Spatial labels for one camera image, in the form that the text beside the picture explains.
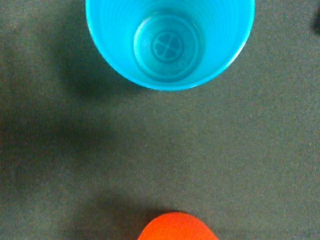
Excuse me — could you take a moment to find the blue plastic cup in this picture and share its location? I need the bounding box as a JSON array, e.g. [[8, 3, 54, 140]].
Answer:
[[85, 0, 256, 91]]

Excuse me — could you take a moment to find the orange-red plastic cup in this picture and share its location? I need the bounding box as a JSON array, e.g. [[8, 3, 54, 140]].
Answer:
[[138, 212, 218, 240]]

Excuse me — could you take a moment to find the black tablecloth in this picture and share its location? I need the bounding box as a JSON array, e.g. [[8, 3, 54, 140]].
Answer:
[[0, 0, 320, 240]]

